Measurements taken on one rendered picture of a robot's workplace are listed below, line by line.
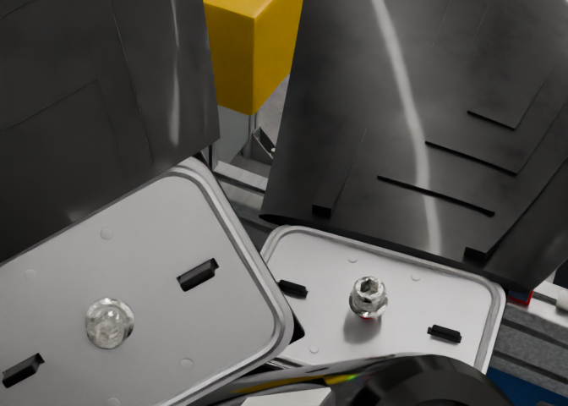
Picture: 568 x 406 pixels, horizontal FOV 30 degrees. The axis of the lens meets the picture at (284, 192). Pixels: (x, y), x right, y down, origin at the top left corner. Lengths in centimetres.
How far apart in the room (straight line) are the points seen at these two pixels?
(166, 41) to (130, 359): 9
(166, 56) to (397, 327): 14
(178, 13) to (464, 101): 20
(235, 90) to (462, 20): 32
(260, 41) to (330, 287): 40
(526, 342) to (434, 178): 47
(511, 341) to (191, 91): 63
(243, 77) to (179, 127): 49
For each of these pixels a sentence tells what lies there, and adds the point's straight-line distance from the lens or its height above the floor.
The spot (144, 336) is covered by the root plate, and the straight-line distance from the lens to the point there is 30.
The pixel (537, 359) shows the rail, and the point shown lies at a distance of 89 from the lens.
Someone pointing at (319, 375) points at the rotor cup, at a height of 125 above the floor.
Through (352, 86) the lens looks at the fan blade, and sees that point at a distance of 45.
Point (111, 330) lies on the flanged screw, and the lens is 30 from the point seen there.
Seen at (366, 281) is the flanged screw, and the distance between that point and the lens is 36.
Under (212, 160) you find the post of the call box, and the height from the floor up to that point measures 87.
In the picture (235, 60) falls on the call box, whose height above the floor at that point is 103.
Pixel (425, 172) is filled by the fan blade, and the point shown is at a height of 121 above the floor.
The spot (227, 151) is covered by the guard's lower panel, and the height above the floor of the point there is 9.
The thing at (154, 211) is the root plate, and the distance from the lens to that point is 29.
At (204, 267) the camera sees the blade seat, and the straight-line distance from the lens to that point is 29.
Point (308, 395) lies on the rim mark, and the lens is 28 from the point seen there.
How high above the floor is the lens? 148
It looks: 43 degrees down
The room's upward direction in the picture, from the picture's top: 3 degrees clockwise
